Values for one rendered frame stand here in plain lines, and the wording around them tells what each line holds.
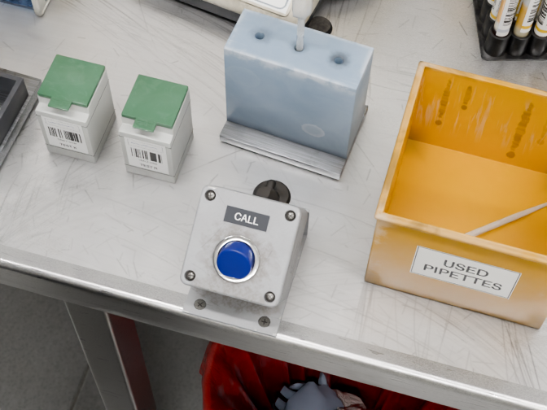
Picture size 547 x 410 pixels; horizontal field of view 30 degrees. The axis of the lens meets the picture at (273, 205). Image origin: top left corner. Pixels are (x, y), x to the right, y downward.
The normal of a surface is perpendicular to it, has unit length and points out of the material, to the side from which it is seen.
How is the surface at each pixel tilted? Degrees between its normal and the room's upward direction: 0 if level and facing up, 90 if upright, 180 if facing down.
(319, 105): 90
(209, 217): 30
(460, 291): 90
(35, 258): 0
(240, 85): 90
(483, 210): 0
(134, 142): 90
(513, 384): 0
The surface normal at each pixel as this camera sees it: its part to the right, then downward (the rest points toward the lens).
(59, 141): -0.28, 0.83
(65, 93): 0.01, -0.50
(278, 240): -0.12, -0.02
